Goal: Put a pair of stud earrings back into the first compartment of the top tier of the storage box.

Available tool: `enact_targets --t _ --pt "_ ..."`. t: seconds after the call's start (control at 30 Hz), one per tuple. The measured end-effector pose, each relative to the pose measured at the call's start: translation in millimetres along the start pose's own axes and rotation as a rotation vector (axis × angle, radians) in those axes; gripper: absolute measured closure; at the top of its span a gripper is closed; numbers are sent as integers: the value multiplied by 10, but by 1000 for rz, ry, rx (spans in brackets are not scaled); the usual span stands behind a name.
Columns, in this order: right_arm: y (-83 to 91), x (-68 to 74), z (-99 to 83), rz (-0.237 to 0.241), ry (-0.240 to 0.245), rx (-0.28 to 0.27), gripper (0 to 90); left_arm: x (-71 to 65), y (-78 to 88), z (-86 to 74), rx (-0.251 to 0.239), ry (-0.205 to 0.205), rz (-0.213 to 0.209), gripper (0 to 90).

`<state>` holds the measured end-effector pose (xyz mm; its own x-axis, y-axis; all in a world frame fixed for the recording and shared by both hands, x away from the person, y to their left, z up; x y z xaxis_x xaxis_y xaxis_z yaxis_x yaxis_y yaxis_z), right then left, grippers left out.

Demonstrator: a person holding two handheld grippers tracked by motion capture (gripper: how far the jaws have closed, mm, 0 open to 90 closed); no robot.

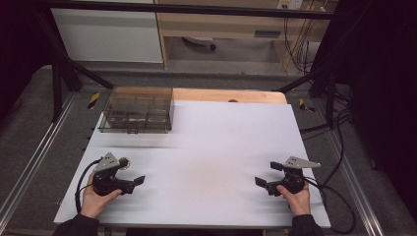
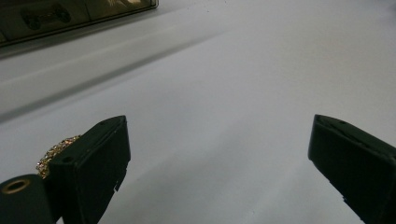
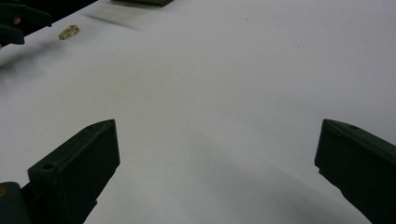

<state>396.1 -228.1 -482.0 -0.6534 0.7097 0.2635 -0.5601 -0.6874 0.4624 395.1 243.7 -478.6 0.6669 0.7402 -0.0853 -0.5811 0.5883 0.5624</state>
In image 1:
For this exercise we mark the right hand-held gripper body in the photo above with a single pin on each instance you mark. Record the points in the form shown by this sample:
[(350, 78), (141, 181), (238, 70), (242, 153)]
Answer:
[(292, 180)]

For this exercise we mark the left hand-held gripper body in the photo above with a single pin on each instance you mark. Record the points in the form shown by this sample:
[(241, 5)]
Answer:
[(104, 183)]

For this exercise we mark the person's left hand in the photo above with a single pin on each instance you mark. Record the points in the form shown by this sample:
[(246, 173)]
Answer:
[(93, 203)]

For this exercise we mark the person's right hand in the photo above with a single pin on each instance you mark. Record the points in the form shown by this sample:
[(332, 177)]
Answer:
[(300, 203)]

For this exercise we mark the transparent brown compartment box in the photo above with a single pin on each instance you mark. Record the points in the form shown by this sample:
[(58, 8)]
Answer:
[(137, 111)]

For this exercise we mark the white table mat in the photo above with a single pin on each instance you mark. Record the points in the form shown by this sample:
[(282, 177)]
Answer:
[(209, 164)]

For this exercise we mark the black metal stand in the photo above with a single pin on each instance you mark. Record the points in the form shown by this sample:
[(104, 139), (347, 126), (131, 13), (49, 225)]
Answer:
[(330, 98), (57, 88)]

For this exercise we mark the white cabinet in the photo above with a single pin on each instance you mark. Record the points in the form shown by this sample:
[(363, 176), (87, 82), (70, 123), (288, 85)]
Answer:
[(108, 36)]

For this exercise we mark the grey chair base with castor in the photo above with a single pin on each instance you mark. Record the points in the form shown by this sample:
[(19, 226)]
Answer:
[(200, 41)]

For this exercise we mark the wooden desk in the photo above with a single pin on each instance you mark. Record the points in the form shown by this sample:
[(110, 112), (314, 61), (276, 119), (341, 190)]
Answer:
[(226, 28)]

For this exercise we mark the aluminium rail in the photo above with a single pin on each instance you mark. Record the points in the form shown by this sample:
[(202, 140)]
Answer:
[(36, 157), (355, 187)]

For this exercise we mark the white wall socket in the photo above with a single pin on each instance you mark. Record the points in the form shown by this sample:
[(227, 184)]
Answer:
[(290, 4)]

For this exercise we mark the black metal frame bar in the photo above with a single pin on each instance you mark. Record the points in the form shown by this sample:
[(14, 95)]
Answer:
[(196, 9)]

